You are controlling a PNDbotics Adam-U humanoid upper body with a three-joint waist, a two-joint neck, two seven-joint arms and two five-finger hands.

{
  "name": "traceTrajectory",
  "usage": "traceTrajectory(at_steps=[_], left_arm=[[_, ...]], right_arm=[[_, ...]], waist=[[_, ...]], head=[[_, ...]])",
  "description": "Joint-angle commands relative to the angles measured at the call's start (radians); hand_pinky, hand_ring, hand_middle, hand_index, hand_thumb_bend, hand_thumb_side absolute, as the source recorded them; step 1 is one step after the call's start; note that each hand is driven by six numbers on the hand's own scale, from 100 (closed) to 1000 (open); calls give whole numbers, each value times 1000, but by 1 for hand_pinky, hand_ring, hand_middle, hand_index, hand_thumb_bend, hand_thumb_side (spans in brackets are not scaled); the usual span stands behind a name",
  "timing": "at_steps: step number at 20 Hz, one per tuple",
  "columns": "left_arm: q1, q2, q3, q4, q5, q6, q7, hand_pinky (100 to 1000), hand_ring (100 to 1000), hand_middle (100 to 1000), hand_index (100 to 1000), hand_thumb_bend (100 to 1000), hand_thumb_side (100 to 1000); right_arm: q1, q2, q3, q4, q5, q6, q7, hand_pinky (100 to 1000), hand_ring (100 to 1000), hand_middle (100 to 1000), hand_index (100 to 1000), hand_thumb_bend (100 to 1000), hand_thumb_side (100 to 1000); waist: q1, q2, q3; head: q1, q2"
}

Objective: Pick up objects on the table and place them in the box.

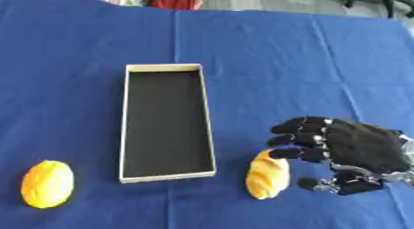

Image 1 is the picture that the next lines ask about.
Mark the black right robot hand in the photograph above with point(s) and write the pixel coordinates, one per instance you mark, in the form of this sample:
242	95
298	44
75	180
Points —
361	148

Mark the black office chair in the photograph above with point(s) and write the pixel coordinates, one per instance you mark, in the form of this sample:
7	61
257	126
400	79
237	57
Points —
380	0

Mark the yellow oval toy bread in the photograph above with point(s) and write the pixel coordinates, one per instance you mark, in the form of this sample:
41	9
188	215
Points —
47	184

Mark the orange toy bread loaf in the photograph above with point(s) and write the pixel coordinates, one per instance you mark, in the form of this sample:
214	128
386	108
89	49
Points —
267	175

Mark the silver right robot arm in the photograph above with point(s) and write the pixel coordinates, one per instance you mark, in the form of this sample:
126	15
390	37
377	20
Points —
408	155

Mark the tan box with black inside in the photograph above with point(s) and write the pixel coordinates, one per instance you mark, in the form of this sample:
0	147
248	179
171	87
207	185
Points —
166	122

